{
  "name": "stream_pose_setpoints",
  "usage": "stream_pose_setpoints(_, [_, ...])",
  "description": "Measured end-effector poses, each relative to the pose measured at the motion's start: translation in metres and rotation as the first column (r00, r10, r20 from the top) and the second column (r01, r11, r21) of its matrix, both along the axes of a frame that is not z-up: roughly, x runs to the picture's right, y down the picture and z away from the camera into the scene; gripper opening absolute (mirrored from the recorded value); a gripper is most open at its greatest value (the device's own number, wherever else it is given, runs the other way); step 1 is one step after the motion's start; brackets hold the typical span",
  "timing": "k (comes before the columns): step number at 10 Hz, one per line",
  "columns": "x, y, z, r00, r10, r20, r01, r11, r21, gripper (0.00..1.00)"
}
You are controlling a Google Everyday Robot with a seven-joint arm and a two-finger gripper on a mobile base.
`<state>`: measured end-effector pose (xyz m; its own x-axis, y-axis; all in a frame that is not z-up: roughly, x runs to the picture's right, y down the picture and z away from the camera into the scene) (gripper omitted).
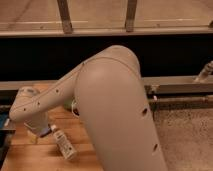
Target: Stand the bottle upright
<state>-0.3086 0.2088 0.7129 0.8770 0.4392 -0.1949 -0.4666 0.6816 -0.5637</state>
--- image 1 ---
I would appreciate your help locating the right metal frame post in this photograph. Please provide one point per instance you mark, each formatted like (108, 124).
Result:
(130, 15)

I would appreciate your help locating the metal frame post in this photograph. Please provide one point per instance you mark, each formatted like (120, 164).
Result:
(130, 15)
(65, 16)

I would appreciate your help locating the left metal frame post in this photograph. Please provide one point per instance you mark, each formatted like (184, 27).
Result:
(65, 16)

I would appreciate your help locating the grey metal rail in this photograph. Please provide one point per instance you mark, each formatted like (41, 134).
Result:
(177, 85)

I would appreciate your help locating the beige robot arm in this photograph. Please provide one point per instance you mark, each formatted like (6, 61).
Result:
(112, 103)

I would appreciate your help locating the white plastic bottle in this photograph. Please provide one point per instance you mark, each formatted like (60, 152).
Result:
(66, 148)

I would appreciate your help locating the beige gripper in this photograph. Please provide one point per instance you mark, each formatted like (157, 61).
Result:
(38, 123)

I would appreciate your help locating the blue sponge cloth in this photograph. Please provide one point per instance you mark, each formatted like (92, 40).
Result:
(45, 133)

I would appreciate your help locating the wooden cutting board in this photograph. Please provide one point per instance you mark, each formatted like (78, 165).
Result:
(24, 155)

